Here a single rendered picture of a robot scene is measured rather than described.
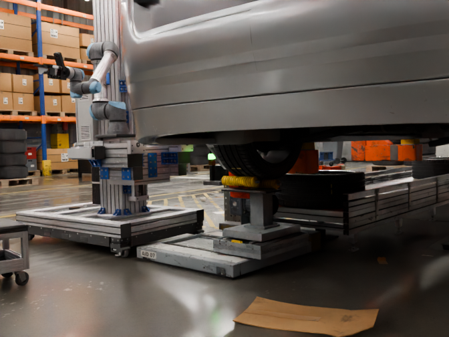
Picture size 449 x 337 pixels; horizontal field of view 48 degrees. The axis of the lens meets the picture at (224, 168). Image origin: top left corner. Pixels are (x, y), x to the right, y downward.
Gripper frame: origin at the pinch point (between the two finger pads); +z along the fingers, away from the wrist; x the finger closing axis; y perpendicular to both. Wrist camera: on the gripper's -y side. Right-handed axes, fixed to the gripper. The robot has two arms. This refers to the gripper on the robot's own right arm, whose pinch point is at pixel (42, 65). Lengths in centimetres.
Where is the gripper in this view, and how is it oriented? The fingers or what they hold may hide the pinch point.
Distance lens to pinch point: 328.4
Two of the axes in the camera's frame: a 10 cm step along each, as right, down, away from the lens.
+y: -1.0, 9.9, 1.1
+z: -4.0, 0.6, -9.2
